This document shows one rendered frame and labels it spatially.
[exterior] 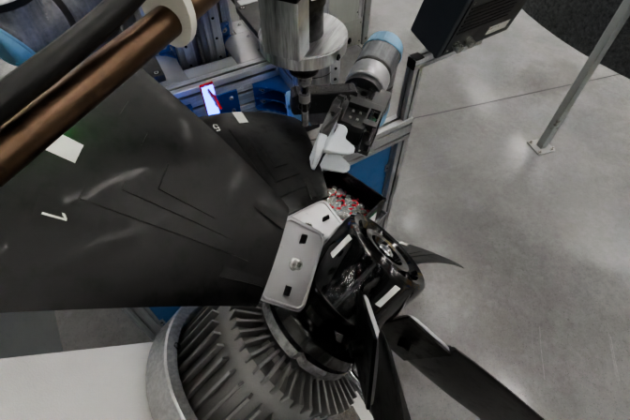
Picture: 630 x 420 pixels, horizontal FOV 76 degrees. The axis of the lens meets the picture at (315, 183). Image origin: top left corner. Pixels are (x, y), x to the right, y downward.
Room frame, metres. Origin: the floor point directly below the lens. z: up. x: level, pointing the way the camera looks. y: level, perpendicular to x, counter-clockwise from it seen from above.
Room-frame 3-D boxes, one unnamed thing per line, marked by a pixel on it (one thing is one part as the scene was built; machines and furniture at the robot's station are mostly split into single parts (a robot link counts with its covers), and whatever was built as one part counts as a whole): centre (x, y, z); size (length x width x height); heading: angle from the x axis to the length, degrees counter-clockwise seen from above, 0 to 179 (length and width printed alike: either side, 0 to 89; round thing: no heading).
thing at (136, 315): (0.42, 0.48, 0.39); 0.04 x 0.04 x 0.78; 32
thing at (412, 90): (0.88, -0.25, 0.96); 0.03 x 0.03 x 0.20; 32
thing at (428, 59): (0.93, -0.34, 1.04); 0.24 x 0.03 x 0.03; 122
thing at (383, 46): (0.68, -0.12, 1.17); 0.11 x 0.08 x 0.09; 158
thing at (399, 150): (0.88, -0.25, 0.39); 0.04 x 0.04 x 0.78; 32
